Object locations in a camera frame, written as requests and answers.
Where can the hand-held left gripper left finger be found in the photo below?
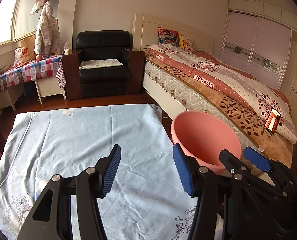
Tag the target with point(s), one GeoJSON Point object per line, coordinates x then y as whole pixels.
{"type": "Point", "coordinates": [112, 171]}

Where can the red apple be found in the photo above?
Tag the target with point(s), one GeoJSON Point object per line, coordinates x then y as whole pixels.
{"type": "Point", "coordinates": [37, 58]}

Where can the plaid heart tablecloth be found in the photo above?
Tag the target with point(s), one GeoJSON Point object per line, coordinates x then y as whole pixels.
{"type": "Point", "coordinates": [26, 71]}

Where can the clear plastic cup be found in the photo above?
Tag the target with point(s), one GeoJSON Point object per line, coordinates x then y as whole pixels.
{"type": "Point", "coordinates": [67, 49]}

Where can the pink plastic basin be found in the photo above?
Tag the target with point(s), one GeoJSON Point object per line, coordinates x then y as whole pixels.
{"type": "Point", "coordinates": [201, 135]}

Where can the colourful printed pillow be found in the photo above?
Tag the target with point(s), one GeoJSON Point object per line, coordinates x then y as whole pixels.
{"type": "Point", "coordinates": [168, 37]}

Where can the white wooden bed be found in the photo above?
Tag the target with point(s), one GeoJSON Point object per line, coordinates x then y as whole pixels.
{"type": "Point", "coordinates": [173, 85]}

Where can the white sliding wardrobe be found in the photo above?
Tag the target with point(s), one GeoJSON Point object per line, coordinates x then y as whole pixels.
{"type": "Point", "coordinates": [258, 37]}

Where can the black leather armchair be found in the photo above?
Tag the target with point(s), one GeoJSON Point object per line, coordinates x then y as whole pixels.
{"type": "Point", "coordinates": [103, 42]}

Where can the window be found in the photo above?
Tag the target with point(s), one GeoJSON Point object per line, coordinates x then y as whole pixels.
{"type": "Point", "coordinates": [3, 22]}

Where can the white roller blind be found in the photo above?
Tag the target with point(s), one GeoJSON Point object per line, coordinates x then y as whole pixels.
{"type": "Point", "coordinates": [26, 12]}

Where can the light blue floral tablecloth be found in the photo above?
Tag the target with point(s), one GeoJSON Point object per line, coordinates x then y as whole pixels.
{"type": "Point", "coordinates": [76, 135]}

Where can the white thin plastic bag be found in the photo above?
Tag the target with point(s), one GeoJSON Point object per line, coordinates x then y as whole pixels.
{"type": "Point", "coordinates": [17, 56]}

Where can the brown paper shopping bag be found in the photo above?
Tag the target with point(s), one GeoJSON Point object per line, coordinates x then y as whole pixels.
{"type": "Point", "coordinates": [27, 50]}

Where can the white floral seat cushion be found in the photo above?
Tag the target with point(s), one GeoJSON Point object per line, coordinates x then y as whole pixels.
{"type": "Point", "coordinates": [101, 63]}

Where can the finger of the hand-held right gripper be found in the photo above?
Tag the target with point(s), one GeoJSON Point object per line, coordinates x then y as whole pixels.
{"type": "Point", "coordinates": [257, 158]}
{"type": "Point", "coordinates": [228, 160]}

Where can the pink patterned quilt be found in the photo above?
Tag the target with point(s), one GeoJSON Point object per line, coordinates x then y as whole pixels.
{"type": "Point", "coordinates": [226, 80]}

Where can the floral puffer jacket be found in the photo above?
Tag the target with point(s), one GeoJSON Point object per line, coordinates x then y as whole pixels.
{"type": "Point", "coordinates": [47, 30]}

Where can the smartphone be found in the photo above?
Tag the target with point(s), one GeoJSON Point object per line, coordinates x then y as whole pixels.
{"type": "Point", "coordinates": [273, 121]}

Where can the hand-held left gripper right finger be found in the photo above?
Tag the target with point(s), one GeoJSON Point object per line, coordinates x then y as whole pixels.
{"type": "Point", "coordinates": [183, 171]}

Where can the yellow floral pillow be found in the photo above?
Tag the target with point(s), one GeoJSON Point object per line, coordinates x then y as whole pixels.
{"type": "Point", "coordinates": [187, 42]}

